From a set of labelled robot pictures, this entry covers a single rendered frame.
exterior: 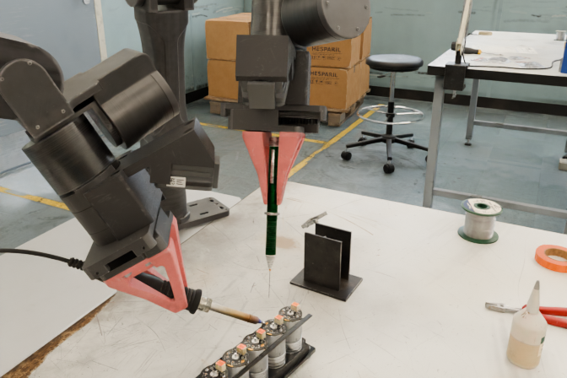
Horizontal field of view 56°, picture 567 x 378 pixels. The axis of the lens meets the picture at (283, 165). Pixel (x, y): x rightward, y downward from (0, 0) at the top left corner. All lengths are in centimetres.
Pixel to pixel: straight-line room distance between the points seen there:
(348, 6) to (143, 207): 24
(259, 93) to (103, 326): 37
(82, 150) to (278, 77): 17
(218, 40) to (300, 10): 379
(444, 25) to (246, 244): 414
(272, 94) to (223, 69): 385
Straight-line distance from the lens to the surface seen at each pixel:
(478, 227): 88
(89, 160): 46
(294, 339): 58
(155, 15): 75
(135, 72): 48
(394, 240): 85
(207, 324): 67
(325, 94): 400
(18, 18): 349
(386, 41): 496
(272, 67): 44
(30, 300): 77
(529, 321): 63
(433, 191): 256
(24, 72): 43
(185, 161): 45
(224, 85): 431
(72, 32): 374
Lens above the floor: 115
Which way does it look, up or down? 21 degrees down
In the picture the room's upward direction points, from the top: straight up
